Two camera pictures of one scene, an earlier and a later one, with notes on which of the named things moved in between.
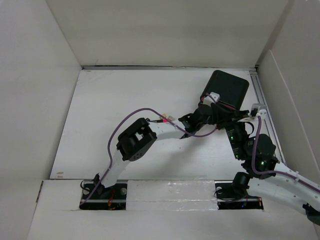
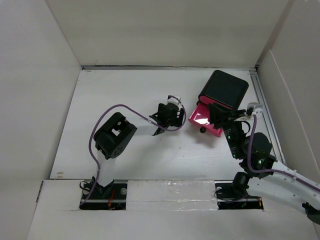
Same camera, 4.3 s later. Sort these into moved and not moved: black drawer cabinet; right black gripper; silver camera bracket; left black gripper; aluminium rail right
Moved: silver camera bracket; left black gripper
Not moved: right black gripper; aluminium rail right; black drawer cabinet
